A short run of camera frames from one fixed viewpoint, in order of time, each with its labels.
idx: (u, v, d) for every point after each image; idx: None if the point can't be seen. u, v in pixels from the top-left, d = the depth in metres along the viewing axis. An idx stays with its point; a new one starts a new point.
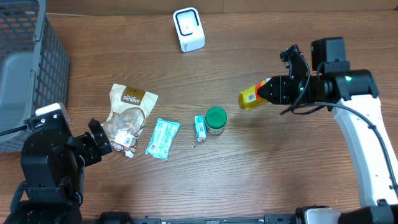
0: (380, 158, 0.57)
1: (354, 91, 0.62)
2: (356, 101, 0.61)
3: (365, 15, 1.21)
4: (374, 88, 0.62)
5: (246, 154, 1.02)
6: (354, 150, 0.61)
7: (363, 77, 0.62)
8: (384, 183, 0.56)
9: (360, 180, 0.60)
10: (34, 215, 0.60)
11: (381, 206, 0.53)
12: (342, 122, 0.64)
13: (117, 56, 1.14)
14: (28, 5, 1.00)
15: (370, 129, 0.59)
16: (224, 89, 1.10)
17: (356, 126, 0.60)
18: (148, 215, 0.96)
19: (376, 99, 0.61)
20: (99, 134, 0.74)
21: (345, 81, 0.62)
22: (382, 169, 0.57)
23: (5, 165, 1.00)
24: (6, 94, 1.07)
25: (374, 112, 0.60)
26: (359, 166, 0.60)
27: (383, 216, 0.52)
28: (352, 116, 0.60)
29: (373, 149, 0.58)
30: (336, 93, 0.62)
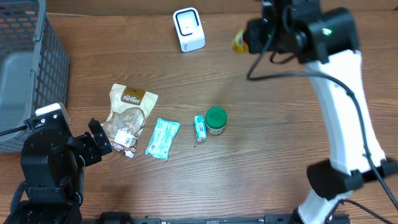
0: (356, 127, 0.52)
1: (333, 43, 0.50)
2: (333, 63, 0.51)
3: (365, 15, 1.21)
4: (355, 39, 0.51)
5: (246, 154, 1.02)
6: (329, 118, 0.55)
7: (341, 22, 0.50)
8: (358, 154, 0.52)
9: (334, 146, 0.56)
10: (34, 216, 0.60)
11: (354, 177, 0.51)
12: (317, 86, 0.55)
13: (117, 56, 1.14)
14: (28, 5, 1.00)
15: (347, 96, 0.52)
16: (224, 89, 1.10)
17: (333, 93, 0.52)
18: (148, 215, 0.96)
19: (356, 55, 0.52)
20: (99, 134, 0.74)
21: (322, 33, 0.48)
22: (357, 139, 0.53)
23: (5, 165, 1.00)
24: (5, 94, 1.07)
25: (351, 73, 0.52)
26: (333, 133, 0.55)
27: (355, 185, 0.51)
28: (329, 83, 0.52)
29: (350, 117, 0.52)
30: (311, 47, 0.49)
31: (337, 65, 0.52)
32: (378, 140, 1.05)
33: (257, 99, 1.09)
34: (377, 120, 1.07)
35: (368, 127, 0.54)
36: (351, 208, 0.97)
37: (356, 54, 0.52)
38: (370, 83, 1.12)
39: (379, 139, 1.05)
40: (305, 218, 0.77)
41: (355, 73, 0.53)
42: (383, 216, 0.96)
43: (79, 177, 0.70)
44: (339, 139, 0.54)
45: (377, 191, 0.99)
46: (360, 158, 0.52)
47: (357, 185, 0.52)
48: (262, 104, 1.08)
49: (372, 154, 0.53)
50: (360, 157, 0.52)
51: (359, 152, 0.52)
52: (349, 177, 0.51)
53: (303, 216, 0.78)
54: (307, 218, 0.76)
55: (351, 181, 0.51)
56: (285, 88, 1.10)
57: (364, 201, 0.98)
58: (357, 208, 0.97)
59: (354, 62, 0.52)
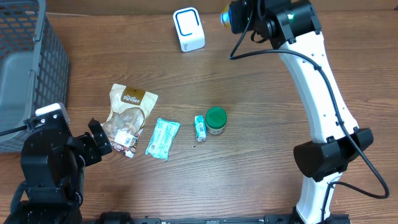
0: (326, 98, 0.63)
1: (296, 27, 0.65)
2: (300, 42, 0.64)
3: (365, 15, 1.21)
4: (316, 24, 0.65)
5: (246, 154, 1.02)
6: (304, 91, 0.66)
7: (305, 10, 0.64)
8: (331, 120, 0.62)
9: (311, 119, 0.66)
10: (34, 216, 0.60)
11: (329, 144, 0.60)
12: (291, 66, 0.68)
13: (117, 56, 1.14)
14: (28, 5, 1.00)
15: (316, 70, 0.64)
16: (224, 90, 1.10)
17: (303, 68, 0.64)
18: (148, 215, 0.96)
19: (319, 35, 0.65)
20: (99, 134, 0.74)
21: (287, 19, 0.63)
22: (329, 109, 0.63)
23: (5, 165, 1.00)
24: (5, 94, 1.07)
25: (317, 51, 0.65)
26: (310, 107, 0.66)
27: (332, 152, 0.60)
28: (299, 60, 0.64)
29: (319, 89, 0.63)
30: (279, 31, 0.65)
31: (304, 42, 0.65)
32: (378, 140, 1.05)
33: (257, 98, 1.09)
34: (377, 120, 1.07)
35: (339, 98, 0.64)
36: (351, 208, 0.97)
37: (319, 35, 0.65)
38: (370, 83, 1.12)
39: (379, 139, 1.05)
40: (303, 214, 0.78)
41: (320, 51, 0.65)
42: (383, 216, 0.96)
43: (79, 177, 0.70)
44: (313, 110, 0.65)
45: (377, 191, 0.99)
46: (333, 124, 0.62)
47: (333, 152, 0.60)
48: (262, 104, 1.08)
49: (345, 121, 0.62)
50: (334, 125, 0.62)
51: (331, 121, 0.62)
52: (326, 145, 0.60)
53: (301, 211, 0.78)
54: (304, 213, 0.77)
55: (326, 149, 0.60)
56: (285, 88, 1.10)
57: (364, 201, 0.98)
58: (357, 208, 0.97)
59: (319, 41, 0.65)
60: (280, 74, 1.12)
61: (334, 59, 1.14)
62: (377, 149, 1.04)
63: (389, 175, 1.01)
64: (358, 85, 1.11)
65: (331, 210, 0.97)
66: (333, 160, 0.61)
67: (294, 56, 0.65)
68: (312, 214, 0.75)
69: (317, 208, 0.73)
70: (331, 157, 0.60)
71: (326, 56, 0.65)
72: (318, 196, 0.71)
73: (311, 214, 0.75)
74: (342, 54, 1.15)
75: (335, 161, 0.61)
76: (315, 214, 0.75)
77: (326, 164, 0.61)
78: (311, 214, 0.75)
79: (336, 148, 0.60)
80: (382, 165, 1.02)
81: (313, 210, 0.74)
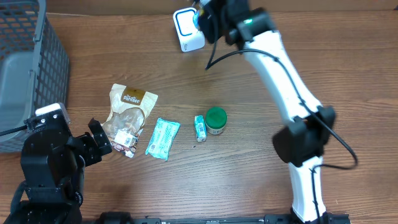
0: (288, 84, 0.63)
1: (255, 30, 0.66)
2: (259, 41, 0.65)
3: (365, 15, 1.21)
4: (271, 23, 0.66)
5: (246, 154, 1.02)
6: (269, 84, 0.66)
7: (260, 15, 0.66)
8: (295, 104, 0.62)
9: (280, 107, 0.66)
10: (34, 215, 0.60)
11: (296, 122, 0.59)
12: (255, 64, 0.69)
13: (117, 56, 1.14)
14: (28, 5, 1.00)
15: (276, 61, 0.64)
16: (224, 89, 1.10)
17: (263, 62, 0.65)
18: (148, 215, 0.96)
19: (275, 33, 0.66)
20: (99, 134, 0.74)
21: (245, 25, 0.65)
22: (291, 93, 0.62)
23: (5, 165, 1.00)
24: (5, 94, 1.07)
25: (275, 45, 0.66)
26: (277, 98, 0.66)
27: (299, 129, 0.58)
28: (259, 55, 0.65)
29: (280, 78, 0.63)
30: (240, 37, 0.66)
31: (262, 40, 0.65)
32: (378, 140, 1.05)
33: (257, 98, 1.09)
34: (377, 120, 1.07)
35: (300, 84, 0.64)
36: (351, 208, 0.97)
37: (275, 33, 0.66)
38: (370, 83, 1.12)
39: (379, 139, 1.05)
40: (299, 212, 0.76)
41: (278, 46, 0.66)
42: (383, 216, 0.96)
43: (79, 177, 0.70)
44: (279, 99, 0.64)
45: (377, 191, 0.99)
46: (297, 106, 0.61)
47: (300, 128, 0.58)
48: (262, 104, 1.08)
49: (308, 102, 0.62)
50: (298, 106, 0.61)
51: (295, 102, 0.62)
52: (293, 123, 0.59)
53: (296, 210, 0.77)
54: (300, 210, 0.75)
55: (292, 125, 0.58)
56: None
57: (364, 201, 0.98)
58: (357, 208, 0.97)
59: (275, 38, 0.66)
60: None
61: (334, 59, 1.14)
62: (377, 149, 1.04)
63: (389, 175, 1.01)
64: (359, 86, 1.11)
65: (331, 210, 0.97)
66: (301, 138, 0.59)
67: (254, 53, 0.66)
68: (306, 209, 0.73)
69: (308, 200, 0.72)
70: (300, 133, 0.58)
71: (284, 50, 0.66)
72: (305, 188, 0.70)
73: (305, 210, 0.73)
74: (342, 54, 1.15)
75: (305, 138, 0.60)
76: (310, 210, 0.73)
77: (296, 142, 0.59)
78: (306, 211, 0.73)
79: (303, 124, 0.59)
80: (383, 165, 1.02)
81: (305, 204, 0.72)
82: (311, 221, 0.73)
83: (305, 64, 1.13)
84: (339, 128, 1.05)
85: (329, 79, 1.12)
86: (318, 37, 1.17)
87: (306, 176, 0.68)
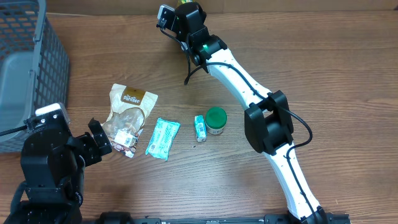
0: (241, 82, 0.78)
1: (212, 51, 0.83)
2: (214, 55, 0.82)
3: (365, 15, 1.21)
4: (223, 44, 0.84)
5: (246, 154, 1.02)
6: (231, 87, 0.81)
7: (214, 42, 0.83)
8: (248, 94, 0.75)
9: (242, 103, 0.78)
10: (34, 215, 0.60)
11: (252, 107, 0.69)
12: (218, 75, 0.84)
13: (118, 56, 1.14)
14: (28, 5, 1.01)
15: (229, 68, 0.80)
16: (224, 90, 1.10)
17: (221, 70, 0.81)
18: (148, 215, 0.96)
19: (226, 50, 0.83)
20: (99, 134, 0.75)
21: (204, 49, 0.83)
22: (245, 87, 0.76)
23: (5, 165, 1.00)
24: (5, 94, 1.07)
25: (227, 57, 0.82)
26: (238, 98, 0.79)
27: (255, 114, 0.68)
28: (216, 66, 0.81)
29: (235, 78, 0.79)
30: (203, 60, 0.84)
31: (217, 55, 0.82)
32: (378, 140, 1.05)
33: None
34: (377, 120, 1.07)
35: (252, 80, 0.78)
36: (351, 208, 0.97)
37: (226, 50, 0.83)
38: (370, 83, 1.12)
39: (379, 139, 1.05)
40: (293, 210, 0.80)
41: (230, 57, 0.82)
42: (383, 216, 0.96)
43: (79, 177, 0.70)
44: (239, 97, 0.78)
45: (377, 191, 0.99)
46: (251, 96, 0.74)
47: (255, 112, 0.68)
48: None
49: (260, 91, 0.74)
50: (252, 96, 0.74)
51: (249, 93, 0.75)
52: (247, 109, 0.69)
53: (291, 210, 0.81)
54: (293, 208, 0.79)
55: (249, 110, 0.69)
56: (285, 88, 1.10)
57: (364, 201, 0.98)
58: (356, 208, 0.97)
59: (226, 52, 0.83)
60: (280, 74, 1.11)
61: (334, 59, 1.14)
62: (377, 149, 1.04)
63: (389, 175, 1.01)
64: (358, 85, 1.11)
65: (331, 210, 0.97)
66: (257, 122, 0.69)
67: (212, 65, 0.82)
68: (298, 205, 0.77)
69: (296, 193, 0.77)
70: (256, 117, 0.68)
71: (235, 59, 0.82)
72: (287, 179, 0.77)
73: (296, 206, 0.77)
74: (342, 54, 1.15)
75: (263, 122, 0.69)
76: (301, 204, 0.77)
77: (255, 127, 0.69)
78: (298, 206, 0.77)
79: (258, 109, 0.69)
80: (383, 165, 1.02)
81: (295, 198, 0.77)
82: (306, 217, 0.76)
83: (305, 64, 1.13)
84: (339, 128, 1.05)
85: (329, 79, 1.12)
86: (318, 37, 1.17)
87: (284, 165, 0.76)
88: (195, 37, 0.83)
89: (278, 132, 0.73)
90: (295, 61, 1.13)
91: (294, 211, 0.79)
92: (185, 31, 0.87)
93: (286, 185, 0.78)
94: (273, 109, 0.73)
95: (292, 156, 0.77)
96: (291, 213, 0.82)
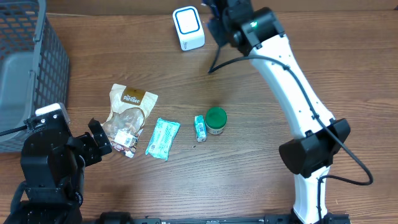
0: (298, 93, 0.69)
1: (260, 32, 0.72)
2: (267, 46, 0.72)
3: (365, 15, 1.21)
4: (278, 27, 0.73)
5: (246, 154, 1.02)
6: (279, 92, 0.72)
7: (264, 17, 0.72)
8: (306, 115, 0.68)
9: (290, 116, 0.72)
10: (34, 216, 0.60)
11: (309, 138, 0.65)
12: (263, 71, 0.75)
13: (118, 56, 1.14)
14: (28, 5, 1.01)
15: (286, 70, 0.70)
16: (224, 90, 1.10)
17: (273, 71, 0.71)
18: (148, 215, 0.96)
19: (282, 39, 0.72)
20: (99, 134, 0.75)
21: (250, 28, 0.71)
22: (303, 105, 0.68)
23: (5, 165, 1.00)
24: (5, 94, 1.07)
25: (285, 53, 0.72)
26: (286, 107, 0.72)
27: (311, 145, 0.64)
28: (268, 63, 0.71)
29: (290, 86, 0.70)
30: (246, 40, 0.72)
31: (271, 47, 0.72)
32: (379, 140, 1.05)
33: (257, 98, 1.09)
34: (377, 120, 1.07)
35: (311, 94, 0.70)
36: (350, 208, 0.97)
37: (283, 37, 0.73)
38: (370, 83, 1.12)
39: (379, 139, 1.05)
40: (300, 214, 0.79)
41: (287, 53, 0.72)
42: (383, 216, 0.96)
43: (80, 176, 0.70)
44: (290, 109, 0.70)
45: (377, 191, 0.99)
46: (310, 119, 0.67)
47: (312, 145, 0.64)
48: (262, 104, 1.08)
49: (321, 114, 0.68)
50: (310, 119, 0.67)
51: (308, 115, 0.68)
52: (305, 140, 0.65)
53: (298, 211, 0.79)
54: (302, 213, 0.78)
55: (306, 142, 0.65)
56: None
57: (364, 201, 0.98)
58: (356, 208, 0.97)
59: (283, 43, 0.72)
60: None
61: (334, 59, 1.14)
62: (377, 149, 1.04)
63: (389, 175, 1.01)
64: (358, 85, 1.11)
65: (331, 210, 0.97)
66: (312, 154, 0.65)
67: (263, 61, 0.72)
68: (309, 213, 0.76)
69: (312, 206, 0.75)
70: (311, 149, 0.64)
71: (293, 57, 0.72)
72: (310, 194, 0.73)
73: (307, 214, 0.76)
74: (342, 54, 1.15)
75: (315, 154, 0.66)
76: (312, 213, 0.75)
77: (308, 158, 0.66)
78: (309, 214, 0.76)
79: (314, 141, 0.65)
80: (383, 165, 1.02)
81: (308, 208, 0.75)
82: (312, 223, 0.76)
83: (305, 64, 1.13)
84: None
85: (329, 79, 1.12)
86: (318, 37, 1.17)
87: (314, 185, 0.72)
88: (234, 11, 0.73)
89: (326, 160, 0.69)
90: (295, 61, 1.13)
91: (301, 214, 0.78)
92: (222, 8, 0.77)
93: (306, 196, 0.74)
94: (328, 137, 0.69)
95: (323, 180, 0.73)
96: (296, 213, 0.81)
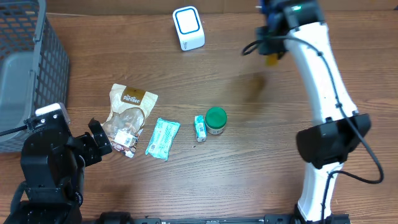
0: (326, 81, 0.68)
1: (301, 17, 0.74)
2: (305, 30, 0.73)
3: (365, 15, 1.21)
4: (320, 17, 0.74)
5: (246, 154, 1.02)
6: (308, 76, 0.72)
7: (309, 5, 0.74)
8: (331, 102, 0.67)
9: (314, 102, 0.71)
10: (34, 215, 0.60)
11: (328, 124, 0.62)
12: (296, 55, 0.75)
13: (118, 56, 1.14)
14: (28, 5, 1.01)
15: (318, 56, 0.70)
16: (224, 90, 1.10)
17: (306, 54, 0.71)
18: (148, 215, 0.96)
19: (322, 27, 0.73)
20: (99, 134, 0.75)
21: (293, 11, 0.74)
22: (329, 93, 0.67)
23: (5, 165, 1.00)
24: (5, 94, 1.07)
25: (321, 40, 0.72)
26: (313, 94, 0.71)
27: (329, 132, 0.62)
28: (303, 46, 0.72)
29: (319, 73, 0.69)
30: (286, 23, 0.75)
31: (309, 32, 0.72)
32: (379, 140, 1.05)
33: (257, 98, 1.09)
34: (377, 120, 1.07)
35: (340, 85, 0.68)
36: (350, 208, 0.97)
37: (323, 26, 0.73)
38: (370, 83, 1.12)
39: (379, 139, 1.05)
40: (303, 210, 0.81)
41: (324, 41, 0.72)
42: (383, 216, 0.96)
43: (80, 176, 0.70)
44: (315, 95, 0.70)
45: (377, 191, 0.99)
46: (333, 107, 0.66)
47: (330, 132, 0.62)
48: (262, 104, 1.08)
49: (344, 105, 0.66)
50: (334, 107, 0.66)
51: (332, 103, 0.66)
52: (323, 125, 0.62)
53: (301, 208, 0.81)
54: (305, 209, 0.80)
55: (324, 127, 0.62)
56: (285, 88, 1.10)
57: (364, 201, 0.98)
58: (356, 208, 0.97)
59: (321, 31, 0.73)
60: (281, 74, 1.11)
61: None
62: (377, 149, 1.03)
63: (389, 175, 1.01)
64: (358, 85, 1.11)
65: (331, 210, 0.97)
66: (328, 141, 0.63)
67: (298, 43, 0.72)
68: (312, 210, 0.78)
69: (316, 202, 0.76)
70: (328, 135, 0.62)
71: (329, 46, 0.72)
72: (318, 188, 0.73)
73: (310, 211, 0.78)
74: (342, 54, 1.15)
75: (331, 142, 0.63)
76: (315, 211, 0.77)
77: (322, 145, 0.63)
78: (311, 211, 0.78)
79: (333, 129, 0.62)
80: (383, 165, 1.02)
81: (312, 206, 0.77)
82: (313, 221, 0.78)
83: None
84: None
85: None
86: None
87: (322, 178, 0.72)
88: None
89: (341, 152, 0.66)
90: None
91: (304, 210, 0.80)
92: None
93: (313, 190, 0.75)
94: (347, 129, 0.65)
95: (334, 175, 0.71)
96: (300, 209, 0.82)
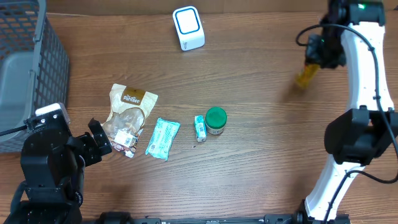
0: (371, 74, 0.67)
1: (365, 16, 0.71)
2: (362, 27, 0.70)
3: None
4: (382, 18, 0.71)
5: (246, 154, 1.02)
6: (351, 67, 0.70)
7: (375, 7, 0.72)
8: (369, 93, 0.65)
9: (351, 91, 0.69)
10: (34, 215, 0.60)
11: (361, 111, 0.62)
12: (345, 45, 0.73)
13: (117, 56, 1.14)
14: (28, 5, 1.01)
15: (369, 50, 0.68)
16: (224, 90, 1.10)
17: (357, 46, 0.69)
18: (148, 215, 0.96)
19: (380, 28, 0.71)
20: (99, 134, 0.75)
21: (358, 9, 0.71)
22: (370, 83, 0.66)
23: (5, 165, 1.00)
24: (5, 94, 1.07)
25: (376, 38, 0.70)
26: (352, 84, 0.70)
27: (360, 118, 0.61)
28: (356, 38, 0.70)
29: (366, 65, 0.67)
30: (346, 18, 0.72)
31: (366, 28, 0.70)
32: None
33: (257, 98, 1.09)
34: None
35: (382, 81, 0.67)
36: (351, 208, 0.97)
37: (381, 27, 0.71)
38: None
39: None
40: (308, 205, 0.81)
41: (378, 40, 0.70)
42: (383, 216, 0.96)
43: (80, 176, 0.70)
44: (355, 84, 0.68)
45: (377, 191, 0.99)
46: (370, 98, 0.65)
47: (362, 119, 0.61)
48: (262, 104, 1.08)
49: (382, 99, 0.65)
50: (370, 98, 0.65)
51: (370, 94, 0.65)
52: (357, 111, 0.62)
53: (307, 203, 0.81)
54: (310, 205, 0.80)
55: (357, 112, 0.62)
56: (285, 88, 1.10)
57: (364, 201, 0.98)
58: (356, 208, 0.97)
59: (379, 31, 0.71)
60: (281, 74, 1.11)
61: None
62: None
63: (388, 175, 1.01)
64: None
65: None
66: (356, 129, 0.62)
67: (352, 35, 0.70)
68: (318, 208, 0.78)
69: (324, 200, 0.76)
70: (359, 122, 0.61)
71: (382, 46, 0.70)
72: (330, 185, 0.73)
73: (315, 208, 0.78)
74: None
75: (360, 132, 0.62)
76: (320, 210, 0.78)
77: (349, 132, 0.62)
78: (316, 209, 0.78)
79: (366, 117, 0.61)
80: (383, 165, 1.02)
81: (319, 203, 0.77)
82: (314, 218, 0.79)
83: None
84: None
85: (329, 78, 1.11)
86: None
87: (337, 177, 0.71)
88: None
89: (366, 151, 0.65)
90: (295, 61, 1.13)
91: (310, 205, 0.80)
92: None
93: (324, 186, 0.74)
94: (379, 127, 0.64)
95: (352, 176, 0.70)
96: (306, 203, 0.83)
